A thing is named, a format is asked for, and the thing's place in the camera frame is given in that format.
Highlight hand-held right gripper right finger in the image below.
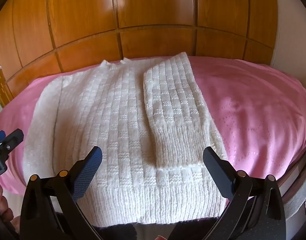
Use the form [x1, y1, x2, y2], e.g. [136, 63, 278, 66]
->
[168, 147, 287, 240]

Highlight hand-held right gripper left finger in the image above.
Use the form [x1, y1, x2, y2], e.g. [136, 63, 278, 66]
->
[19, 146, 103, 240]

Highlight white knitted sweater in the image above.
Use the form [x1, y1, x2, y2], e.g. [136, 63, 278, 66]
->
[22, 52, 228, 227]

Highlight person's left hand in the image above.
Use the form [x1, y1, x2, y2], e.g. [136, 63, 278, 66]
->
[0, 182, 21, 233]

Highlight pink blanket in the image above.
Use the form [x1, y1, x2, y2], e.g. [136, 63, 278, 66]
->
[0, 55, 306, 195]

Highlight dark clothing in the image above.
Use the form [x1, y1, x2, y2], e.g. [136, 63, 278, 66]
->
[53, 212, 218, 240]

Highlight white mattress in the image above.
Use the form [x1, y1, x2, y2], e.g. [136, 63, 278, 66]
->
[278, 152, 306, 223]

